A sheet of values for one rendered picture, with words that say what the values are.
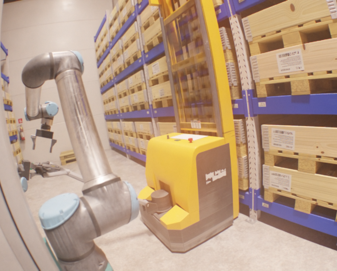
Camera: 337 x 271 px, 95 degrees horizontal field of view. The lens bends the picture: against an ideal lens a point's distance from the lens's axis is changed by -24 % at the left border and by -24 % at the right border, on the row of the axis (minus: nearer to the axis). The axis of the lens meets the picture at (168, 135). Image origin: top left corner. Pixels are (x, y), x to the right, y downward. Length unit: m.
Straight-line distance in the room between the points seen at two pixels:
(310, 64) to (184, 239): 1.58
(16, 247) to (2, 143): 0.25
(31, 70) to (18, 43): 6.96
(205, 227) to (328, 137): 1.20
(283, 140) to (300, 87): 0.43
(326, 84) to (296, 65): 0.55
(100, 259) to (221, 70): 1.58
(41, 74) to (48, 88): 6.35
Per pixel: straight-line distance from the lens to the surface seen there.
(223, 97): 1.74
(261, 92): 1.66
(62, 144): 7.13
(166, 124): 2.88
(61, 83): 0.82
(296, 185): 1.68
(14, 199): 0.49
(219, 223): 1.90
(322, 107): 1.45
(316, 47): 1.46
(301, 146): 1.56
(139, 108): 3.73
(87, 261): 0.71
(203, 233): 1.81
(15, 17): 8.32
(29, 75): 0.88
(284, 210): 1.85
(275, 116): 2.31
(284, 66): 1.54
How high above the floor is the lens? 1.23
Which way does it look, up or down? 9 degrees down
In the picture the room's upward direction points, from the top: 9 degrees counter-clockwise
